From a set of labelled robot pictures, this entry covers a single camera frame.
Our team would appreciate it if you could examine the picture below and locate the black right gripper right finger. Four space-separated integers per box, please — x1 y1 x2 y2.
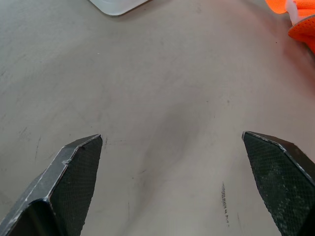
242 131 315 236

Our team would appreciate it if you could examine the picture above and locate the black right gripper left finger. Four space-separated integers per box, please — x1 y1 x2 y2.
0 134 103 236

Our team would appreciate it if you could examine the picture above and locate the orange and white object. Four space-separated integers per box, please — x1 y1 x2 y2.
265 0 315 53

